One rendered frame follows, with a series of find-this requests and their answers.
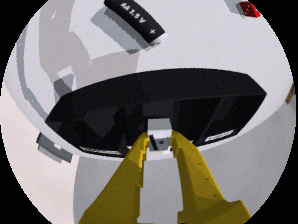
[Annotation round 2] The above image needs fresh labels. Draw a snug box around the red die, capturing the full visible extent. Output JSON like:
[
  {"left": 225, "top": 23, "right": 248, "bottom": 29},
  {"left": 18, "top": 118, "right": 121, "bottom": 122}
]
[{"left": 239, "top": 1, "right": 261, "bottom": 18}]

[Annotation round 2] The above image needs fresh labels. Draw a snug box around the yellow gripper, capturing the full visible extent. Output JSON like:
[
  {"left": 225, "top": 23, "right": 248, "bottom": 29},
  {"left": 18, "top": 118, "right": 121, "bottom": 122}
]
[{"left": 78, "top": 130, "right": 251, "bottom": 224}]

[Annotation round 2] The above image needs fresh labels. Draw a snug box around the black bin with games label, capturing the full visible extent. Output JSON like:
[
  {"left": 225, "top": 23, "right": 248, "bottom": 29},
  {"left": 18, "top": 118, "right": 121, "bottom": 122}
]
[{"left": 45, "top": 68, "right": 267, "bottom": 158}]

